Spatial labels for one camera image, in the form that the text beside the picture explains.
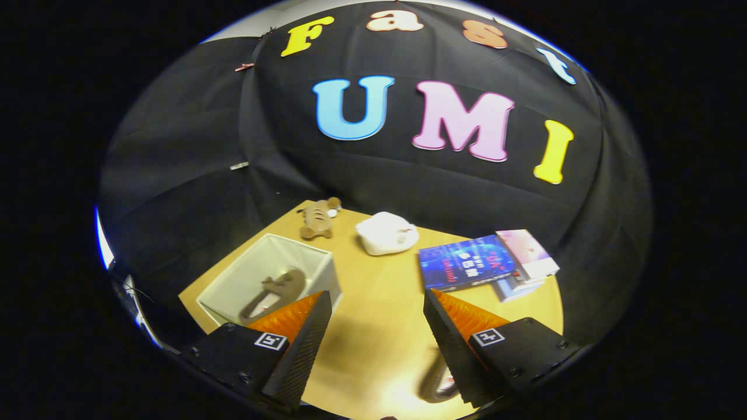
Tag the silver metal clip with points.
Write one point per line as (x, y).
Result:
(239, 165)

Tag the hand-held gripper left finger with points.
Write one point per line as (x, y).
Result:
(300, 356)

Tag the brown striped plush toy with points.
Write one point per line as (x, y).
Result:
(318, 219)

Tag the pink cover book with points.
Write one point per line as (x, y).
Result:
(525, 251)

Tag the pink clothes peg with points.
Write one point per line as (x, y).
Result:
(244, 67)

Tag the white plush toy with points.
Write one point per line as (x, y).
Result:
(385, 233)

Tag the brown fuzzy slipper shoe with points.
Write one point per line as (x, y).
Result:
(435, 382)
(280, 286)

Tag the beige fabric storage box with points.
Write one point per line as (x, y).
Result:
(245, 274)

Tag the grey-blue thin book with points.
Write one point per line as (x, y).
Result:
(513, 290)

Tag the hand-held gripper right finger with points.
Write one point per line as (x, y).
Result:
(452, 350)

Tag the blue cover book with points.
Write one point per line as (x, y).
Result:
(461, 262)

